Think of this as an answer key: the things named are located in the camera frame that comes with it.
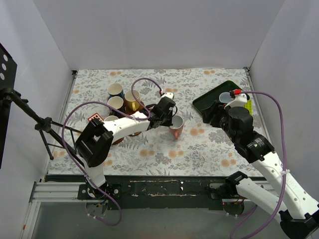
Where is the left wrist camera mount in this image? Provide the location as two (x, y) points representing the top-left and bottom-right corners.
(160, 92), (174, 100)

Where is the dark wooden coaster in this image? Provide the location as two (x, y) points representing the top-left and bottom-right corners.
(112, 137), (124, 145)

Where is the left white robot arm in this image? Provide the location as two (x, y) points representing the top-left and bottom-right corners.
(75, 93), (175, 199)

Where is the black mug white inside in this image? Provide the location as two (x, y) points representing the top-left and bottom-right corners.
(108, 96), (125, 118)

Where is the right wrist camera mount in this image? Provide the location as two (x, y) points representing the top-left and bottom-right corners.
(224, 89), (248, 109)

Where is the black perforated panel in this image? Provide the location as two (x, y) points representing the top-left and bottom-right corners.
(0, 44), (17, 164)

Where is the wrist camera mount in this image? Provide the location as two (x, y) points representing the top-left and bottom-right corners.
(224, 89), (248, 109)
(160, 92), (174, 100)

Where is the blue mug white inside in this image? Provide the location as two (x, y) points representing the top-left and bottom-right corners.
(107, 83), (124, 99)

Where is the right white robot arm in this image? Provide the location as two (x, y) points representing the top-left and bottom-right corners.
(201, 101), (319, 239)

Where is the floral table mat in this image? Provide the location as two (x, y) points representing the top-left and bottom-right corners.
(47, 69), (276, 177)

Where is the pink floral mug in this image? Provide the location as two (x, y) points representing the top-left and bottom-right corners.
(169, 115), (184, 140)

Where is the black tray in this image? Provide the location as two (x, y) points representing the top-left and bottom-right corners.
(192, 81), (250, 117)

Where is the green mug back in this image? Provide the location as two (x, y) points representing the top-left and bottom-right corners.
(104, 116), (119, 121)

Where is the cream mug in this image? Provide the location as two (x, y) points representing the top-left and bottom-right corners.
(124, 90), (140, 102)

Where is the red toy brick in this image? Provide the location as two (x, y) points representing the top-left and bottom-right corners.
(88, 113), (104, 122)

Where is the aluminium frame rail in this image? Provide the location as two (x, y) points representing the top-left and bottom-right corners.
(20, 182), (101, 239)

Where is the yellow green toy block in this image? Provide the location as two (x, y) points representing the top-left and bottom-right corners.
(244, 100), (253, 115)

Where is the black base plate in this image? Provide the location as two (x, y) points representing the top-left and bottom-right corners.
(77, 176), (246, 214)

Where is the light blue mug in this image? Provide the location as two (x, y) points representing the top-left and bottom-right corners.
(219, 92), (233, 104)

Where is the black tripod stand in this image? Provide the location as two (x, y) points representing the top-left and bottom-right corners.
(9, 90), (84, 166)

